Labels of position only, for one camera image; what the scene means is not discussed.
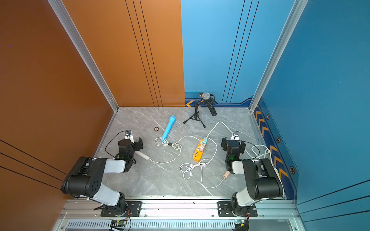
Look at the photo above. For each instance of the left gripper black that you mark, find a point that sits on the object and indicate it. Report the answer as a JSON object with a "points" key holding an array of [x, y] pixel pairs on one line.
{"points": [[138, 146]]}

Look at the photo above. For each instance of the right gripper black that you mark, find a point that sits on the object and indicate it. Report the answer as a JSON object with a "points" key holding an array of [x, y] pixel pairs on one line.
{"points": [[224, 144]]}

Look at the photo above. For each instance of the white cylinder object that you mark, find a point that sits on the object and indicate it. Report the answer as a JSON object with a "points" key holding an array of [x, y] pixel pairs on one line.
{"points": [[144, 156]]}

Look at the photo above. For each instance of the pink electric toothbrush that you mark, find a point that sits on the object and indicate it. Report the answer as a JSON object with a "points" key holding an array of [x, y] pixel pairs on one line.
{"points": [[225, 176]]}

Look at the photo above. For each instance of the teal charger cube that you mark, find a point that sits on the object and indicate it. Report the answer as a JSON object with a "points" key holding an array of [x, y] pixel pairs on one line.
{"points": [[204, 141]]}

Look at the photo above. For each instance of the pink charger cube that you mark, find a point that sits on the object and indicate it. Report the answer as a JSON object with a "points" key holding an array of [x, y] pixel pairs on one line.
{"points": [[200, 148]]}

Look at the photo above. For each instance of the orange power strip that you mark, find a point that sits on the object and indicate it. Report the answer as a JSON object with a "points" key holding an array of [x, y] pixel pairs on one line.
{"points": [[197, 156]]}

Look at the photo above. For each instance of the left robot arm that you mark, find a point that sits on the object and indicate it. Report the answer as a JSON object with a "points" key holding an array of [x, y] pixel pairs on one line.
{"points": [[85, 180]]}

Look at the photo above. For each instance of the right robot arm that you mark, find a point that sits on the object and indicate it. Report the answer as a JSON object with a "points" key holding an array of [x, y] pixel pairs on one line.
{"points": [[261, 177]]}

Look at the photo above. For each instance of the black tripod stand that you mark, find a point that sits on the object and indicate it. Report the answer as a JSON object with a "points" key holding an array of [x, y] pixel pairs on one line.
{"points": [[196, 116]]}

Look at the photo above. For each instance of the blue cylindrical device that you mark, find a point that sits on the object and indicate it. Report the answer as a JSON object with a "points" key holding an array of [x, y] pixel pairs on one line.
{"points": [[172, 119]]}

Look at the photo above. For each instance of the black microphone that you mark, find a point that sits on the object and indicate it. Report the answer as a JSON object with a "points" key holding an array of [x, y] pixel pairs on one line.
{"points": [[208, 100]]}

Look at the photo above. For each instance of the green circuit board right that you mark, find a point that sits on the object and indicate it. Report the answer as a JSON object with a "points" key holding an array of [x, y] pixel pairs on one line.
{"points": [[242, 225]]}

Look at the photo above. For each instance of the green circuit board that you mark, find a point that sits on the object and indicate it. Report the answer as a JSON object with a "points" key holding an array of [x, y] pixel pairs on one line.
{"points": [[242, 225], [118, 225]]}

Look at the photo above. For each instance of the green circuit board left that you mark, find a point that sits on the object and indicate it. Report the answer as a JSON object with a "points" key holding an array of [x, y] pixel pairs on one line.
{"points": [[118, 225]]}

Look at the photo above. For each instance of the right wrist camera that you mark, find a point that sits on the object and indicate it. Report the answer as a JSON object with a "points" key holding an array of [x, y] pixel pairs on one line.
{"points": [[235, 136]]}

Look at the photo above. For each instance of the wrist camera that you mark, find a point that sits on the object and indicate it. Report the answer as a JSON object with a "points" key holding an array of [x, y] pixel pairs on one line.
{"points": [[129, 135], [235, 136]]}

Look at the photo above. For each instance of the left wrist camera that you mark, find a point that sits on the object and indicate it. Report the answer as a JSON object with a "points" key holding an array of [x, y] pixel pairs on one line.
{"points": [[129, 135]]}

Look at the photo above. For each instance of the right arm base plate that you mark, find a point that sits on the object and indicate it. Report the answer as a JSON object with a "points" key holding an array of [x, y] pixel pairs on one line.
{"points": [[228, 209]]}

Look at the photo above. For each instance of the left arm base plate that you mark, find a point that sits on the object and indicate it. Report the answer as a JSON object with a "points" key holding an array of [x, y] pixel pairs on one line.
{"points": [[122, 209]]}

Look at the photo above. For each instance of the aluminium front rail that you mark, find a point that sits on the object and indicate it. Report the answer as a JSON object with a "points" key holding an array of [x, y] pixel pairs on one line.
{"points": [[180, 214]]}

